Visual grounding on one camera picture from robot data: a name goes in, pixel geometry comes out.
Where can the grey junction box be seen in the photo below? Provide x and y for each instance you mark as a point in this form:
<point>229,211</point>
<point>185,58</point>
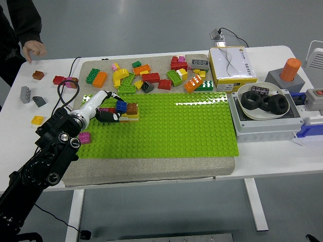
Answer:
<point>265,128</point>

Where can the dark green long brick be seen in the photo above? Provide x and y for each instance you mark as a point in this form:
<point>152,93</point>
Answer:
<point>93,76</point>

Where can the lime green long brick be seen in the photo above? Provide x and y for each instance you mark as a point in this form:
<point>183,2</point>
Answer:
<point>126,89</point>
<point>174,78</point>
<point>128,79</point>

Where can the pink square toy brick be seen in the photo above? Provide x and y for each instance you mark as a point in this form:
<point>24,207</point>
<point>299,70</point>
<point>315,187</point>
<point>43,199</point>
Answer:
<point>103,110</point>
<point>84,137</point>

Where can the green small toy brick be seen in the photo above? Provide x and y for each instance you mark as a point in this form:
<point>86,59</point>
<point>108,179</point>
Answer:
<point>136,64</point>

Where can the clear plastic device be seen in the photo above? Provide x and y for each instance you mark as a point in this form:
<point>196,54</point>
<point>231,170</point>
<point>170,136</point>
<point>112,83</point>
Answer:
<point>217,36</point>

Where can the yellow small toy brick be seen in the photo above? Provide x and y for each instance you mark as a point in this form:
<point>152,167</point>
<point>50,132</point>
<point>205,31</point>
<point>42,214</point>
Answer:
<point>138,84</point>
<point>200,73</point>

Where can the white bowl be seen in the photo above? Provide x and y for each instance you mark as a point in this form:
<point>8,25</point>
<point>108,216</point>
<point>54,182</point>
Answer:
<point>252,114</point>

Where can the dark grey slope brick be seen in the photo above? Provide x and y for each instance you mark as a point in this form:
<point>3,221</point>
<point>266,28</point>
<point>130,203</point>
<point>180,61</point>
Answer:
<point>39,101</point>
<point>147,86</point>

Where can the yellow and white cardboard box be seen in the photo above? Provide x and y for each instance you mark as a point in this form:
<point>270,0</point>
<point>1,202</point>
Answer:
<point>232,65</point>

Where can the pink small toy brick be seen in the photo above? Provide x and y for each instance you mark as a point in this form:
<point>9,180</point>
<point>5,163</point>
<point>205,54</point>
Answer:
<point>181,59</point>

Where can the orange cylinder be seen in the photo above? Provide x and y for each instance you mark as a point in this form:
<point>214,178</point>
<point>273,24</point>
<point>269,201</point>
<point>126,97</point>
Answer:
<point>290,69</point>

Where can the green brick white studs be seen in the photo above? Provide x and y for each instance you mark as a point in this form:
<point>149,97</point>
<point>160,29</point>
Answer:
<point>205,86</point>

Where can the person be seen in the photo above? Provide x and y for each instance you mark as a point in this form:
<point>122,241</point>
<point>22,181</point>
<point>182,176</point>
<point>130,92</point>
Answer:
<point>15,25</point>

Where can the grey block with hole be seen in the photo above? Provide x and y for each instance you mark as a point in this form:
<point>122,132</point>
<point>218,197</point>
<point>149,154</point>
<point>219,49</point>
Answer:
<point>277,80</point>

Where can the yellow long toy brick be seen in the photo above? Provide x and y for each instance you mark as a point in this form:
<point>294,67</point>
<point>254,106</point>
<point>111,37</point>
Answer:
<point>133,118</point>

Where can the red square toy brick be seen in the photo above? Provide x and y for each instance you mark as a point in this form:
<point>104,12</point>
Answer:
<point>164,84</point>
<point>59,80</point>
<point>111,110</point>

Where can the grey long toy brick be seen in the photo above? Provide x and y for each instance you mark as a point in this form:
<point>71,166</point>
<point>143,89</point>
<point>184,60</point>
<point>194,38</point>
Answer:
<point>200,64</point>

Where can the orange long toy brick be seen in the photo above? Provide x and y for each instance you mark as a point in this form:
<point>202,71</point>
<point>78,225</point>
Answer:
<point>100,79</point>
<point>193,84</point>
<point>141,69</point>

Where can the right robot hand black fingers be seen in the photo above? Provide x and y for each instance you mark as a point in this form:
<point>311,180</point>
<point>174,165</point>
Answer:
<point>312,238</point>

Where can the blue square toy brick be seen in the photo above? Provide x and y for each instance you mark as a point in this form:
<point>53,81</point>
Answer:
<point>121,107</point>

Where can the light grey toy brick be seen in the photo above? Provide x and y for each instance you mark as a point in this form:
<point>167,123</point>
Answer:
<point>25,95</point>

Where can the green studded baseplate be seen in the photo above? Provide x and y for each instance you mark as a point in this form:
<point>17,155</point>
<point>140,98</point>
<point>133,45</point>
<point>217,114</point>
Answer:
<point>164,131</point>

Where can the grey-brown mat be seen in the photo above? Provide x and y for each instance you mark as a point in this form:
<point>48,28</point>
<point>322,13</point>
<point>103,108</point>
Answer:
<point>151,169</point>

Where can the black hex nut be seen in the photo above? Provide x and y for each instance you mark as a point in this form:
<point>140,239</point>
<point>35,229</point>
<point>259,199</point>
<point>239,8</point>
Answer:
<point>251,100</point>
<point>264,106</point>
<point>277,106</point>

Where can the white rail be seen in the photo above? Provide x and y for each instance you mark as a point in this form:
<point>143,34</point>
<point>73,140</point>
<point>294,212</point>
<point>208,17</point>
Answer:
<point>313,114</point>

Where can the white zip tie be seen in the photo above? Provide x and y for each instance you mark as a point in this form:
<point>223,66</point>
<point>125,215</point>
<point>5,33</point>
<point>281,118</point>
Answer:
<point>299,141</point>

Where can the white slotted appliance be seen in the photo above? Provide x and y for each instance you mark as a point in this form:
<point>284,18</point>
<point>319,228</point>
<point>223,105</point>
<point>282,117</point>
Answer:
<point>315,58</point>

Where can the person's hand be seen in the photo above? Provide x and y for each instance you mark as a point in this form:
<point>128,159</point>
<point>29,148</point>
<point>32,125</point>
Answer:
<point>34,49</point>

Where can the grey switch box red button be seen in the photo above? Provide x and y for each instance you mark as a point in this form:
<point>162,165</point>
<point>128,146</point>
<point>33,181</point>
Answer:
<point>314,100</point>

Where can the pink and yellow small brick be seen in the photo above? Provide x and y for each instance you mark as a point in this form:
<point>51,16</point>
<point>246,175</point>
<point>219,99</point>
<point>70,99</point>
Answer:
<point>115,66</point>

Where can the dark purple component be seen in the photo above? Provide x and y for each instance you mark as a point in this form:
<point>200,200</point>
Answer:
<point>260,90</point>

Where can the white table leg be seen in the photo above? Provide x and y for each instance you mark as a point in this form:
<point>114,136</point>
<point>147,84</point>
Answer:
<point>256,204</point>
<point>74,214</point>

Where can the brown narrow toy brick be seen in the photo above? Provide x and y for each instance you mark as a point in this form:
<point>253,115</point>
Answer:
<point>75,83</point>

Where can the white and yellow brick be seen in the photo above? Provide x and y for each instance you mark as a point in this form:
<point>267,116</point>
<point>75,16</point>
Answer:
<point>182,73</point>

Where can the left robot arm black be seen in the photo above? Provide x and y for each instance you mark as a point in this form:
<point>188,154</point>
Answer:
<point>50,156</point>

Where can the white flat toy brick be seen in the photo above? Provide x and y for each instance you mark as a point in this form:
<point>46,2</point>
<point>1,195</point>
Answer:
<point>123,118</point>

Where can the red long toy brick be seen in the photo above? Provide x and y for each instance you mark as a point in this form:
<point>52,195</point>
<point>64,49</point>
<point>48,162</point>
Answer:
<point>151,77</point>

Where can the blue fixture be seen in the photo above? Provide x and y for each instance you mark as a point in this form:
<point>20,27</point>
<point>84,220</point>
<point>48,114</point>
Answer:
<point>309,129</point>

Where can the yellow flat toy brick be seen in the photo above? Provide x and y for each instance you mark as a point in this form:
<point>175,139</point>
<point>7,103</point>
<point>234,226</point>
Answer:
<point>37,120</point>
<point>144,72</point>

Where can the red large toy brick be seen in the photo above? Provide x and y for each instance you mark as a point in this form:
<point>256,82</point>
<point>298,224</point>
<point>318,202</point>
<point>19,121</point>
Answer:
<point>178,65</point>

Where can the yellow curved toy brick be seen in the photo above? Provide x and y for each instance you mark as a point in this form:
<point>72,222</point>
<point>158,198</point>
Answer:
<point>120,75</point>

